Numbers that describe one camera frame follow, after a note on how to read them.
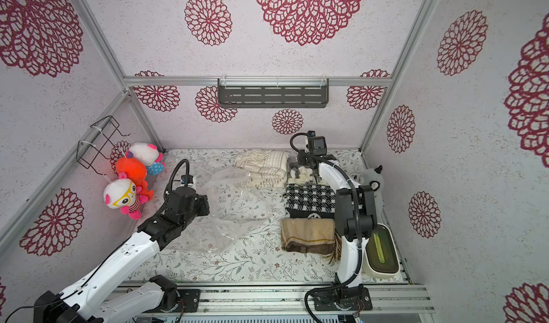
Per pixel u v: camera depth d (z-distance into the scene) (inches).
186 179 26.5
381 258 30.7
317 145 30.1
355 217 18.1
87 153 28.7
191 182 27.5
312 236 32.9
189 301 28.9
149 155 37.9
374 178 32.8
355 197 19.1
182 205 22.4
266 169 40.8
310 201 36.3
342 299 25.7
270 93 37.0
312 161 29.1
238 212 38.2
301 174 40.3
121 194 31.3
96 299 16.1
